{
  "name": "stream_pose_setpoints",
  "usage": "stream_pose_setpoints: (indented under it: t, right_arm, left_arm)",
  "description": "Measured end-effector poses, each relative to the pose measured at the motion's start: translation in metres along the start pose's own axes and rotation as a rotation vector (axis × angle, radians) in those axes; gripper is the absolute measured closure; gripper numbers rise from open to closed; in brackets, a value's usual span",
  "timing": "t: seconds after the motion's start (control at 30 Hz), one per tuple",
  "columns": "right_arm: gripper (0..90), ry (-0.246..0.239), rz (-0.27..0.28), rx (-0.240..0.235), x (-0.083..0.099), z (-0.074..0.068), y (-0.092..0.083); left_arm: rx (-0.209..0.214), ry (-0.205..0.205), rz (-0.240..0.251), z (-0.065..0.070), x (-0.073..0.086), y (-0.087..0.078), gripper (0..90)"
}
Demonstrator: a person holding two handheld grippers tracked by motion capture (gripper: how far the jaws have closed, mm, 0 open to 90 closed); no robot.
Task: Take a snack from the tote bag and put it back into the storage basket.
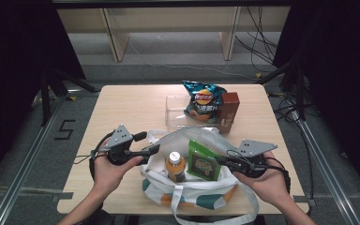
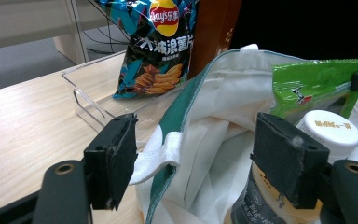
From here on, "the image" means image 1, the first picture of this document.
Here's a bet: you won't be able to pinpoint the black curtain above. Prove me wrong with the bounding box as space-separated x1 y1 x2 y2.
273 0 360 201
0 0 86 195

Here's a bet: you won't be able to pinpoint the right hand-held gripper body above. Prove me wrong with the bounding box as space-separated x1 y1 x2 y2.
231 139 278 179

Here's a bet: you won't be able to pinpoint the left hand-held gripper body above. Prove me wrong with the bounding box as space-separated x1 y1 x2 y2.
102 124 145 167

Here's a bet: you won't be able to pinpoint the black hanging cables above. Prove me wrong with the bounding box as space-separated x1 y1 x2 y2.
233 6 279 73

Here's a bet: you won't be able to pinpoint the green snack packet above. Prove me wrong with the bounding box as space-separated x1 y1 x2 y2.
186 139 223 182

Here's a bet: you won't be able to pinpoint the orange drink bottle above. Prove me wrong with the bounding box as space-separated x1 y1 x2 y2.
165 151 187 183

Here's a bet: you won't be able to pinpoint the light wooden desk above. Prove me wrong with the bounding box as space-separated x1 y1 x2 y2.
52 0 292 63

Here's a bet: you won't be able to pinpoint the aluminium floor rail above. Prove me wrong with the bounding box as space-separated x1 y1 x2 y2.
290 111 360 225
0 92 68 225

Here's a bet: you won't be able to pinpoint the black metal stand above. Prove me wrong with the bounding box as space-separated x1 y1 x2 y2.
257 55 308 121
40 67 99 126

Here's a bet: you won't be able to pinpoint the clear plastic bin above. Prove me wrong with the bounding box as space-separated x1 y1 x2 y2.
165 95 233 134

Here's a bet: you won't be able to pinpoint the blue chip bag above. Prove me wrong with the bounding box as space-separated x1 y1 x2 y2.
182 80 228 125

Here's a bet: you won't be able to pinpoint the person's right hand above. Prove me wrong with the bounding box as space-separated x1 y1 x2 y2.
232 151 291 207

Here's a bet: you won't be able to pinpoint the person's left hand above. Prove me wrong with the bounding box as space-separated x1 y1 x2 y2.
92 154 144 196

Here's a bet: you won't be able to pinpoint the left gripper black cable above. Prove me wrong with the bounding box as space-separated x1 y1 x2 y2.
73 132 115 182

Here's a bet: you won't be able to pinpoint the black floor cables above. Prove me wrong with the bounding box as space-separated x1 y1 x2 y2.
268 90 299 123

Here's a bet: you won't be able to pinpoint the brown cookie box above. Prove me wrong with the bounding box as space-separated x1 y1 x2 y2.
217 92 241 135

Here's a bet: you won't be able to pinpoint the white tote bag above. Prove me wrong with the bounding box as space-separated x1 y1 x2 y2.
140 126 260 225

